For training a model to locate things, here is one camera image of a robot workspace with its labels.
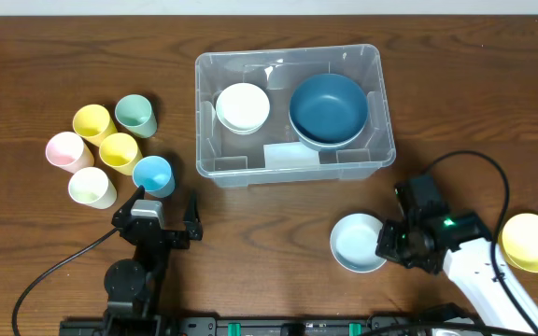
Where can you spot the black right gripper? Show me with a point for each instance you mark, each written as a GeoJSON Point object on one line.
{"type": "Point", "coordinates": [391, 240]}

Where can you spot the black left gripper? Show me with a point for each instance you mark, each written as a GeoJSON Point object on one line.
{"type": "Point", "coordinates": [162, 237]}

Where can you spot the light grey small bowl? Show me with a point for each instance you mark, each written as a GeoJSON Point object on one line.
{"type": "Point", "coordinates": [353, 242]}

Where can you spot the white small bowl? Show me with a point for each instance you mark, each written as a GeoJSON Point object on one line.
{"type": "Point", "coordinates": [243, 108]}

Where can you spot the dark blue large bowl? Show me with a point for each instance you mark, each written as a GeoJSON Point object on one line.
{"type": "Point", "coordinates": [329, 107]}

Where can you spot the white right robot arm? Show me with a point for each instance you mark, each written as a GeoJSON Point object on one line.
{"type": "Point", "coordinates": [477, 267]}

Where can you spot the light blue cup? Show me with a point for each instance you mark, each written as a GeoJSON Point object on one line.
{"type": "Point", "coordinates": [155, 174]}

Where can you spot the cream white cup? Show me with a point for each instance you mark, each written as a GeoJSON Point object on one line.
{"type": "Point", "coordinates": [91, 186]}

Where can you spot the yellow cup lower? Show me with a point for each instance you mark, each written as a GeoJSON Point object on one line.
{"type": "Point", "coordinates": [121, 152]}

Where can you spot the yellow cup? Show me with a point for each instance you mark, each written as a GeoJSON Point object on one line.
{"type": "Point", "coordinates": [93, 123]}
{"type": "Point", "coordinates": [121, 152]}

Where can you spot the yellow bowl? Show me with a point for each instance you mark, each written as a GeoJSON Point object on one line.
{"type": "Point", "coordinates": [519, 242]}

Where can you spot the green cup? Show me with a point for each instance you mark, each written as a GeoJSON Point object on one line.
{"type": "Point", "coordinates": [135, 113]}

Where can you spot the pink cup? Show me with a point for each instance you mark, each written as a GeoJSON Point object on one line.
{"type": "Point", "coordinates": [68, 151]}

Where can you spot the yellow cup upper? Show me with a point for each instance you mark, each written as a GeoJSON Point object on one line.
{"type": "Point", "coordinates": [93, 123]}

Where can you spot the clear plastic storage bin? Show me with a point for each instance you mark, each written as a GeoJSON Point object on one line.
{"type": "Point", "coordinates": [274, 153]}

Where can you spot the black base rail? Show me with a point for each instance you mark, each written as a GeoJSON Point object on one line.
{"type": "Point", "coordinates": [210, 326]}

